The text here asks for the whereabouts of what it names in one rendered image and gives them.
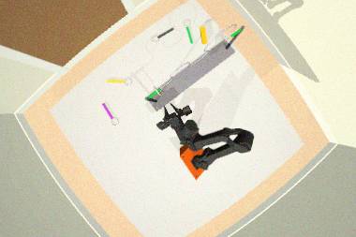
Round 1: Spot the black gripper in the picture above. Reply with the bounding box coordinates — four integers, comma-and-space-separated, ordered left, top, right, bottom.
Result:
156, 104, 192, 133

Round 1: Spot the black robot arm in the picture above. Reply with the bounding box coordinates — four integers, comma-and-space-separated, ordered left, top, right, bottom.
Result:
163, 112, 254, 170

